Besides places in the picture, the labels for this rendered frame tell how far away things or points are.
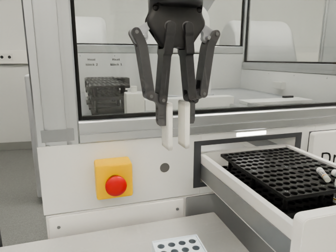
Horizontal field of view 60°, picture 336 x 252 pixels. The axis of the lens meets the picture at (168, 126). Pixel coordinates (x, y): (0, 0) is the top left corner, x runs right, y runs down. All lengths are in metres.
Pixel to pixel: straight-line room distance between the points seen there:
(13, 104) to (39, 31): 3.42
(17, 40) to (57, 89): 3.35
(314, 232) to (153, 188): 0.36
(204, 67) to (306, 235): 0.25
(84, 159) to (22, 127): 3.42
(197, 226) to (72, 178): 0.28
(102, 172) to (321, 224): 0.37
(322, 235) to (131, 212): 0.40
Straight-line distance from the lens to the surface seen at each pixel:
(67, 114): 0.60
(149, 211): 0.69
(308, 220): 0.39
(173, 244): 0.55
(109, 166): 0.58
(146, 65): 0.40
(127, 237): 0.63
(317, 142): 0.83
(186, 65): 0.42
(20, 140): 4.07
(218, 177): 0.61
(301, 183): 0.56
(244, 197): 0.53
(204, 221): 0.68
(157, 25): 0.41
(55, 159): 0.62
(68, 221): 0.67
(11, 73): 3.95
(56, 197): 0.65
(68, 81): 0.58
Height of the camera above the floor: 1.11
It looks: 13 degrees down
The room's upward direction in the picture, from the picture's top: straight up
